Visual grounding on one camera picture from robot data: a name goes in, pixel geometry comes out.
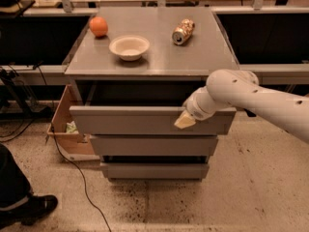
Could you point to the crumpled paper in box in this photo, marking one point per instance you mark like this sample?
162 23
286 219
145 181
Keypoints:
71 127

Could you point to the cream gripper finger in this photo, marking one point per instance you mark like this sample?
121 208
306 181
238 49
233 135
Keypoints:
185 120

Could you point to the black shoe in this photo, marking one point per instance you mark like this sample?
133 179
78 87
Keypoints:
34 209

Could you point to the grey middle drawer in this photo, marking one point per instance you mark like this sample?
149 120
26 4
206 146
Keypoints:
149 145

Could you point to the orange fruit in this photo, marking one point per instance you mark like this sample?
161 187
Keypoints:
98 26

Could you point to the grey bottom drawer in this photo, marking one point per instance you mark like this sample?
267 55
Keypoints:
154 170

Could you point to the grey drawer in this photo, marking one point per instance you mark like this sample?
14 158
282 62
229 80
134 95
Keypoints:
154 170
149 145
145 120

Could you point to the gold soda can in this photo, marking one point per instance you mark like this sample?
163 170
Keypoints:
183 31

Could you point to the grey drawer cabinet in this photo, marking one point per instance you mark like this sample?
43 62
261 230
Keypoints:
165 75

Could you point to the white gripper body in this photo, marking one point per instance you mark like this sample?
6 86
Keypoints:
195 109

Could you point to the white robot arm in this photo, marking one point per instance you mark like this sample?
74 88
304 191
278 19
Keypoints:
227 88

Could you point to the cardboard box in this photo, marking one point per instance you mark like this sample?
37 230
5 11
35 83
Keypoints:
73 143

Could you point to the grey top drawer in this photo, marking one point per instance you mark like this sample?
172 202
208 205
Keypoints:
145 120

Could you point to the white paper bowl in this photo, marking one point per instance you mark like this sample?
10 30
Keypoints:
129 47

